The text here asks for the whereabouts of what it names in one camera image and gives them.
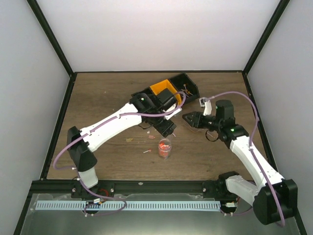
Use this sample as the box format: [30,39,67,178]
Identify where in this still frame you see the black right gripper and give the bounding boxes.
[183,111,222,131]

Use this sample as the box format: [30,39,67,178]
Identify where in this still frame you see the clear plastic cup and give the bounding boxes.
[158,138,172,159]

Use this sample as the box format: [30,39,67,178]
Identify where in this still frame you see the yellow bin with star candies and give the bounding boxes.
[149,79,182,109]

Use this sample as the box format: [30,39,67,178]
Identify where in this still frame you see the black bin with gummy candies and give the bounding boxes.
[130,88,153,102]

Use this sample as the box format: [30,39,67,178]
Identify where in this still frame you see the brown slotted plastic scoop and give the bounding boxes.
[184,123,206,133]

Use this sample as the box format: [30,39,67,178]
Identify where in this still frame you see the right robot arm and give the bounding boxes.
[182,99,298,225]

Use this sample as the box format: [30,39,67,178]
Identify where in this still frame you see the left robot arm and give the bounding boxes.
[67,89,182,198]

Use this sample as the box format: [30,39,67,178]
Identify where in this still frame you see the black bin with lollipops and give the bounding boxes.
[169,73,200,104]

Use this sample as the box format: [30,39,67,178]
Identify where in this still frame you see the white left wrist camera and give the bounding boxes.
[163,104,182,120]

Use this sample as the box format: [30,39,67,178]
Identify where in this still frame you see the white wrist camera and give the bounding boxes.
[199,97,212,116]
[163,104,182,120]

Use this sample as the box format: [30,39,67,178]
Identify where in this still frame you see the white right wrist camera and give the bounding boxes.
[199,97,212,116]

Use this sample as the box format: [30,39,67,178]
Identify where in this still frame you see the black front mounting rail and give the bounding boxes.
[30,180,239,200]

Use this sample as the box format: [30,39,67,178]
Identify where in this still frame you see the black enclosure frame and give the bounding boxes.
[13,0,308,235]

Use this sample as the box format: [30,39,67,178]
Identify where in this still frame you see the light blue slotted cable duct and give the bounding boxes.
[35,200,221,212]

